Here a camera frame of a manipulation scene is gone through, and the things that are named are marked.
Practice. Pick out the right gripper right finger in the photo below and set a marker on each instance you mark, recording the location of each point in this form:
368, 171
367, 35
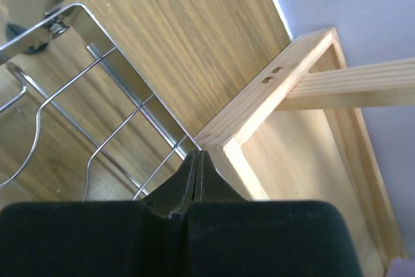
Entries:
264, 238

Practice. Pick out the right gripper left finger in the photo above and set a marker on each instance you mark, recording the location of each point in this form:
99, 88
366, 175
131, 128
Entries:
104, 238

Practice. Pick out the metal two-tier dish rack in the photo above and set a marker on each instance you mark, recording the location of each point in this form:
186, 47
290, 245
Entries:
79, 120

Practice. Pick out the wooden clothes rack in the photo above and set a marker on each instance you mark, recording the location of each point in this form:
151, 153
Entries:
296, 131

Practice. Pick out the lavender towel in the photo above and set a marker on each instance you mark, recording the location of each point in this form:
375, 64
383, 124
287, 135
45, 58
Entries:
400, 267

